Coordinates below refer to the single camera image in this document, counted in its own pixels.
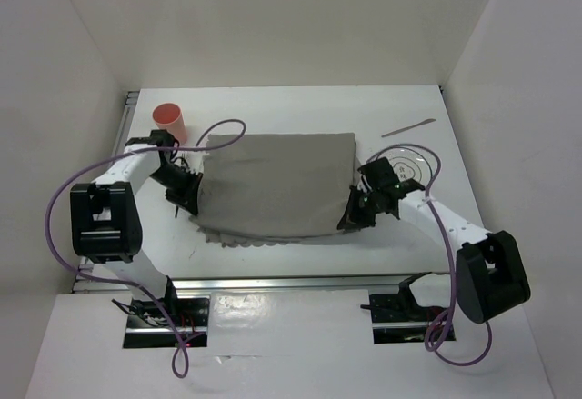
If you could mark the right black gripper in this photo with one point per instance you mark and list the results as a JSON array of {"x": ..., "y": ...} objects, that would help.
[{"x": 352, "y": 217}]

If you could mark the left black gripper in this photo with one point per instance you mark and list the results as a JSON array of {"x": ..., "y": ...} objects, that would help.
[{"x": 189, "y": 201}]

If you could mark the grey cloth placemat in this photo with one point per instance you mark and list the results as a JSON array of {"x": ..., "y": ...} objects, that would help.
[{"x": 275, "y": 189}]

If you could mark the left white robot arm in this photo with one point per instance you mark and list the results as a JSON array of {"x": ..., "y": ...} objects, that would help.
[{"x": 106, "y": 227}]

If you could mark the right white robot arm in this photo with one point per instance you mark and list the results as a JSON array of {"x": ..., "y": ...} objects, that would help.
[{"x": 490, "y": 278}]

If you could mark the white patterned plate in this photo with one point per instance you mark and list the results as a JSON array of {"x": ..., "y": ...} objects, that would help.
[{"x": 409, "y": 163}]

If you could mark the red plastic cup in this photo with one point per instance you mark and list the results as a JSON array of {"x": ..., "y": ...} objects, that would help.
[{"x": 168, "y": 116}]

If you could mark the grey table knife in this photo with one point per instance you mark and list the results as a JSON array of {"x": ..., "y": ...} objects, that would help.
[{"x": 403, "y": 129}]

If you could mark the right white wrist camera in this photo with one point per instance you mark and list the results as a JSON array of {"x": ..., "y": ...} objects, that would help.
[{"x": 363, "y": 186}]

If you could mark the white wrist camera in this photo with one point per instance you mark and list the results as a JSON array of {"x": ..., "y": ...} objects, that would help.
[
  {"x": 363, "y": 186},
  {"x": 193, "y": 162}
]

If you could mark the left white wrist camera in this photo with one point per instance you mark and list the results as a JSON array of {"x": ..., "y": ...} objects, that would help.
[{"x": 193, "y": 162}]

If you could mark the aluminium front rail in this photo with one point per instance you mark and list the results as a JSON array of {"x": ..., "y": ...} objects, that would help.
[{"x": 373, "y": 283}]

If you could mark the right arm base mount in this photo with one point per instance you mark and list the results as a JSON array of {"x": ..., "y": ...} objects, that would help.
[{"x": 398, "y": 319}]

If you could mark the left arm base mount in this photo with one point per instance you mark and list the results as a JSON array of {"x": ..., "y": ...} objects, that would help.
[{"x": 147, "y": 328}]

